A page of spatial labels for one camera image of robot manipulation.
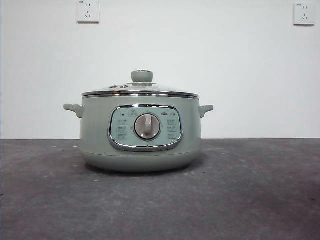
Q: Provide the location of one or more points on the glass lid with green knob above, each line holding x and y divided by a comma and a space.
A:
142, 76

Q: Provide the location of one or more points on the pale green electric cooking pot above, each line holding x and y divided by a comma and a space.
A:
100, 130

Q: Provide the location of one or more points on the white wall socket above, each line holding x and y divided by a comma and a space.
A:
88, 11
304, 14

